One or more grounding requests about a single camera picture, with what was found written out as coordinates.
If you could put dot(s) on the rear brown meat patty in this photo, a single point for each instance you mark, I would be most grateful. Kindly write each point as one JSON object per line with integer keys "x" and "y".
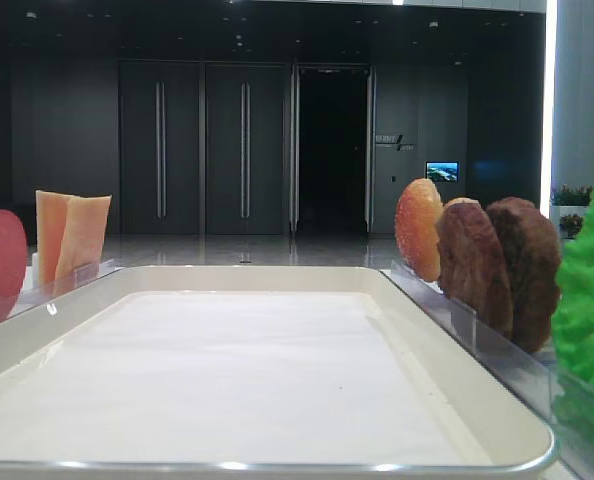
{"x": 532, "y": 253}

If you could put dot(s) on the sesame bun top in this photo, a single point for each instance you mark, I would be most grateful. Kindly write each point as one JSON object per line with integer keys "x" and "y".
{"x": 418, "y": 209}

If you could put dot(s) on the front brown meat patty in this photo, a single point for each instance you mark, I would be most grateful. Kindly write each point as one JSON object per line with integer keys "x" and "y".
{"x": 473, "y": 267}

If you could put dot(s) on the green lettuce leaf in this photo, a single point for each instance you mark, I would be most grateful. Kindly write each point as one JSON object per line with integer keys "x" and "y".
{"x": 573, "y": 330}

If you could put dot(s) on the rear orange cheese slice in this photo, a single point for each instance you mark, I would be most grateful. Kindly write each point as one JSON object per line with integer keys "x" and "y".
{"x": 51, "y": 211}

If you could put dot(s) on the lower potted plant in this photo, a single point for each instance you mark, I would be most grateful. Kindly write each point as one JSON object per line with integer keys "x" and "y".
{"x": 570, "y": 225}

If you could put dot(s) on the small wall display screen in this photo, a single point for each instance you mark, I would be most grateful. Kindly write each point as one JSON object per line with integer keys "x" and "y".
{"x": 442, "y": 171}

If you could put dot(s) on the left clear acrylic holder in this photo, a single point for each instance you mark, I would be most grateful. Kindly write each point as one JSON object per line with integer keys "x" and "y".
{"x": 33, "y": 297}

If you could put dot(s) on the middle dark double door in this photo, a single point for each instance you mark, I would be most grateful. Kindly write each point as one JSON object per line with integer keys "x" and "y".
{"x": 245, "y": 150}

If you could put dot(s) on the clear acrylic holder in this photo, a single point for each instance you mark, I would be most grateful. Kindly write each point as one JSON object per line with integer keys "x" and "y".
{"x": 33, "y": 297}
{"x": 538, "y": 380}

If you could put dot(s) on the white rectangular tray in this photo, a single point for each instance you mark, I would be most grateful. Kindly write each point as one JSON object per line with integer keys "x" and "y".
{"x": 518, "y": 444}

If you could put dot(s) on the white paper tray liner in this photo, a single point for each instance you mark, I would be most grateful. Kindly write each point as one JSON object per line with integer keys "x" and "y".
{"x": 231, "y": 378}

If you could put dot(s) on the brown meat patty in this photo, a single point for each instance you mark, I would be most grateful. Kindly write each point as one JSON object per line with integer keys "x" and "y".
{"x": 532, "y": 253}
{"x": 473, "y": 267}

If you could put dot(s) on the potted plant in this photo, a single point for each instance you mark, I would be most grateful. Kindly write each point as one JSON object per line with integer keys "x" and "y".
{"x": 568, "y": 196}
{"x": 570, "y": 225}

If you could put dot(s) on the right clear acrylic holder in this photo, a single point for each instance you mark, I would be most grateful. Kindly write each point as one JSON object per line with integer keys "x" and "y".
{"x": 538, "y": 380}

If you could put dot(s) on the upper potted plant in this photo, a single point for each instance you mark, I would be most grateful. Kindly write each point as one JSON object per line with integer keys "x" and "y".
{"x": 568, "y": 196}

